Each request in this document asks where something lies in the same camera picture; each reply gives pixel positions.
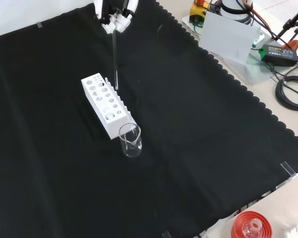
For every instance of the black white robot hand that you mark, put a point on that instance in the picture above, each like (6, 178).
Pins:
(119, 21)

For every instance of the clear glass rod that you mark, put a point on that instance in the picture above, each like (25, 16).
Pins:
(115, 62)

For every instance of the white test tube rack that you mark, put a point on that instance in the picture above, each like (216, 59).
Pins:
(96, 119)

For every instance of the clear glass beaker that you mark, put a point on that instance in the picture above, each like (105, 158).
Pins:
(130, 148)

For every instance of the yellow stop button box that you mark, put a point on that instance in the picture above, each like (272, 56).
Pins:
(196, 11)

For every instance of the pale board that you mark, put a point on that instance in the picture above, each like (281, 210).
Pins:
(226, 37)

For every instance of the black table cloth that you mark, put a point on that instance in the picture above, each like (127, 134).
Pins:
(64, 173)

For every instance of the black power adapter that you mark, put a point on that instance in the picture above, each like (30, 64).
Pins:
(278, 55)

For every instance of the black tripod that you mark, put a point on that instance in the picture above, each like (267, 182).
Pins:
(291, 21)

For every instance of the orange clamp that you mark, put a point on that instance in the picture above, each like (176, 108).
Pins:
(293, 45)

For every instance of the small clear glass piece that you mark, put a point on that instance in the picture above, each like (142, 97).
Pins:
(252, 228)

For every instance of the pale base plate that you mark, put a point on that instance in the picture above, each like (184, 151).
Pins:
(258, 74)

